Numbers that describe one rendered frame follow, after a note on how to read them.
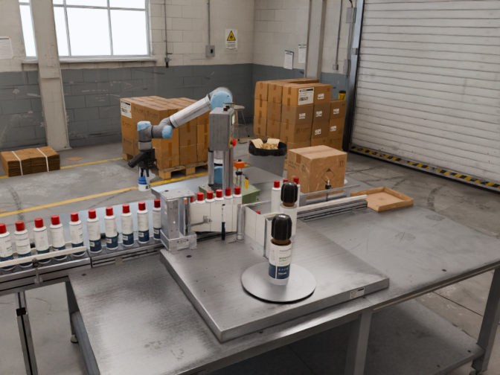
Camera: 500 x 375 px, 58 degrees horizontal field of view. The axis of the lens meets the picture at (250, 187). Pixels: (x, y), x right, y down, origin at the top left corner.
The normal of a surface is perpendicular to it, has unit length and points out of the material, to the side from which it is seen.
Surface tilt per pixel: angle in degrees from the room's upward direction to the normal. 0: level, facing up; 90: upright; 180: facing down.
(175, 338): 0
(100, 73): 90
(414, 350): 4
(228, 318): 0
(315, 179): 90
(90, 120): 90
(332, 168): 90
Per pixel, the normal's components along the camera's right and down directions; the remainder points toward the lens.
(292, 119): -0.73, 0.21
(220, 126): -0.11, 0.33
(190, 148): 0.67, 0.22
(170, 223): 0.48, 0.31
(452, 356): 0.03, -0.94
